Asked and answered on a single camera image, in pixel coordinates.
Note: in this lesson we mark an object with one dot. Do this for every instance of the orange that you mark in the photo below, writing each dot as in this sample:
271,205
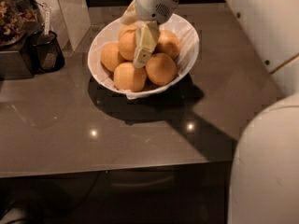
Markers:
128,78
110,56
169,44
127,45
161,69
125,28

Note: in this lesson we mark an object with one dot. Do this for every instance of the glass jar with nuts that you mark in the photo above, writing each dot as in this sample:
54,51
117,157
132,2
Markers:
14,14

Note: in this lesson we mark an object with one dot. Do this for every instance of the black mesh cup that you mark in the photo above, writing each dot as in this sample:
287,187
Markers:
46,52

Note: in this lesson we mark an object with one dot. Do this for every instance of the white bowl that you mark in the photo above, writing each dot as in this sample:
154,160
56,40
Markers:
187,38

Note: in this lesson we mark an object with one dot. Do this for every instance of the black box stand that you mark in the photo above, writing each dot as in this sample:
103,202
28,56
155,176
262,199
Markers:
16,62

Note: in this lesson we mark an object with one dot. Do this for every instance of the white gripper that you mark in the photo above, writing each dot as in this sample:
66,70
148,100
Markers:
151,4

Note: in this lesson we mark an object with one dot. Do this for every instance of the white tag stick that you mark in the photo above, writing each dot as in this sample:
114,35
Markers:
46,10

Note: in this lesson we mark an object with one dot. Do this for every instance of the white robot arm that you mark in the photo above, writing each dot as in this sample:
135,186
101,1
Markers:
264,182

